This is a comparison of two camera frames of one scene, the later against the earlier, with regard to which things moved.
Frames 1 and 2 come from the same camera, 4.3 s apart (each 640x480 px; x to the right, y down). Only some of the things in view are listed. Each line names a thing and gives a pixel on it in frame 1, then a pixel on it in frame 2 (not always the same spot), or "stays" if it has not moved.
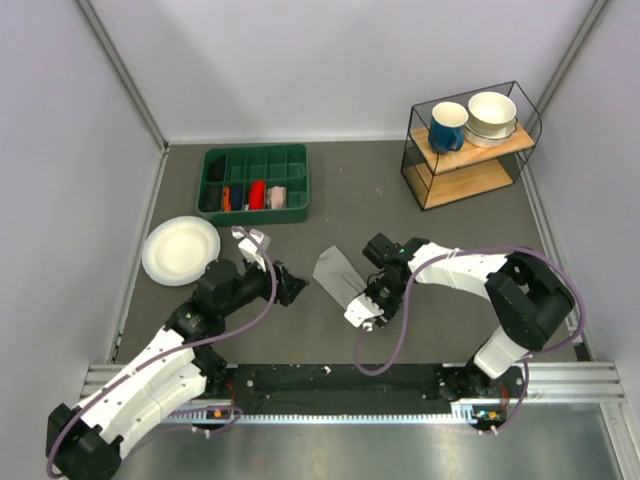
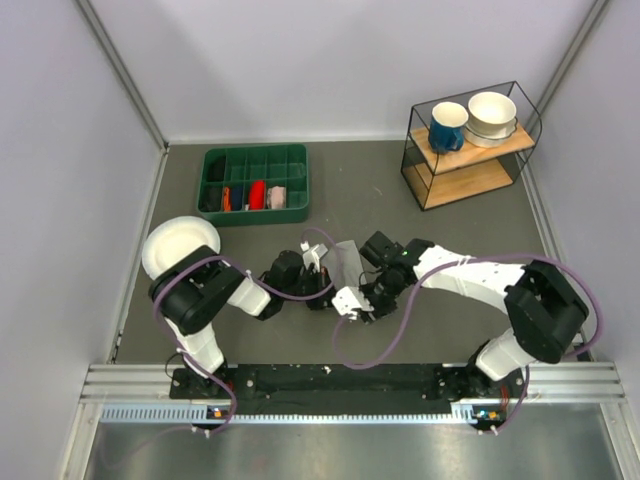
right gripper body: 388,294 stays
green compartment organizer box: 254,184 stays
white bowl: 491,118 stays
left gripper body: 281,292 -> 313,282
